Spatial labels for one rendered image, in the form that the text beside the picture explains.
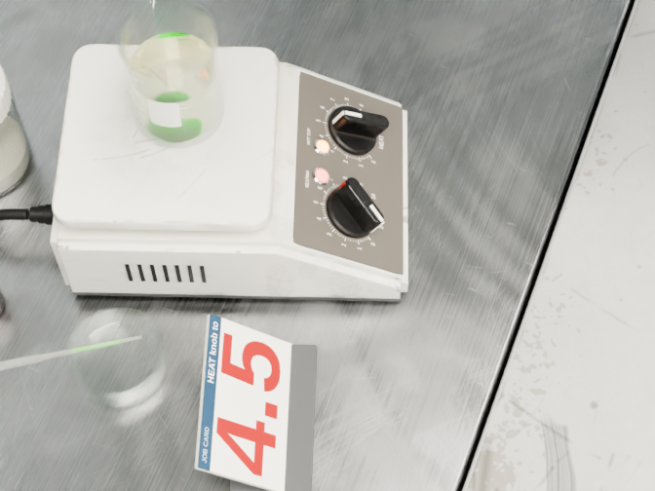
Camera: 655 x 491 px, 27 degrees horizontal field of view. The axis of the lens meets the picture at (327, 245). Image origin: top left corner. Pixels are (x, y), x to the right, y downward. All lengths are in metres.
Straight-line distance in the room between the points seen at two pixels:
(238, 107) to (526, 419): 0.24
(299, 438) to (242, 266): 0.10
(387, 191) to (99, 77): 0.18
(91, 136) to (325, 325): 0.17
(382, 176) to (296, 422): 0.15
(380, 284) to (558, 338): 0.11
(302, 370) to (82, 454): 0.13
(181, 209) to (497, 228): 0.21
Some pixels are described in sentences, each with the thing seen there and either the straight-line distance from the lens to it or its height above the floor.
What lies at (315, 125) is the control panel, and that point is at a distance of 0.80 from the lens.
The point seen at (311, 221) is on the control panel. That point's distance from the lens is 0.77.
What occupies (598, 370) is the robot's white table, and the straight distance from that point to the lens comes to 0.81.
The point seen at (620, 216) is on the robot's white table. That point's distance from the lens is 0.86.
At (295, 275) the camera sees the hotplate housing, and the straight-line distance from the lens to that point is 0.77.
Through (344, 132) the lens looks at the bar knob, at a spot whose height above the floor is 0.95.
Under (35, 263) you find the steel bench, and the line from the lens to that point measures 0.84.
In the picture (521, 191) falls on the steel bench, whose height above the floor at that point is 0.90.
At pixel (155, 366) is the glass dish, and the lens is 0.79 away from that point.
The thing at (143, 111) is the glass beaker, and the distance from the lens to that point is 0.74.
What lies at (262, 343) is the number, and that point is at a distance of 0.78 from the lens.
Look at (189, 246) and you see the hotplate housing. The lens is 0.76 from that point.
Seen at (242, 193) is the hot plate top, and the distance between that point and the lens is 0.74.
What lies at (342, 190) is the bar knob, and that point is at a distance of 0.77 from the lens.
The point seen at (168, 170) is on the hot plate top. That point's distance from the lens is 0.76.
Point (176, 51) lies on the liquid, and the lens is 0.75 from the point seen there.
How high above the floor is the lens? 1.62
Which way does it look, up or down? 61 degrees down
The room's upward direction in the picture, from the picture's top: straight up
